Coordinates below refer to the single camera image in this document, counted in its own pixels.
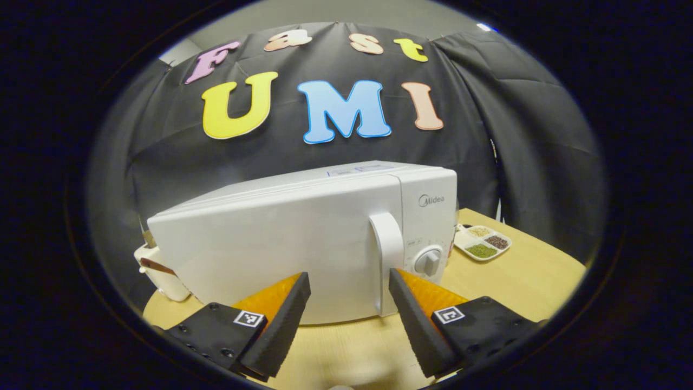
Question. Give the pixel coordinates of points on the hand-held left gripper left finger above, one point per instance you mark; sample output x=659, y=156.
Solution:
x=281, y=327

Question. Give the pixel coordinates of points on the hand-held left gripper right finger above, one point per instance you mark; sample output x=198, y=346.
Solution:
x=419, y=330

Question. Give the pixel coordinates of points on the white microwave oven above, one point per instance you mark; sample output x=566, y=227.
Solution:
x=298, y=227

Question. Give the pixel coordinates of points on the white divided dish of beans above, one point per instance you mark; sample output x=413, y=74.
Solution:
x=482, y=244

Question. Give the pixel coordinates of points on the white toaster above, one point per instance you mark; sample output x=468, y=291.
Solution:
x=162, y=286

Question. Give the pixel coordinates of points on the black backdrop cloth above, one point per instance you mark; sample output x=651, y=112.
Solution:
x=530, y=135

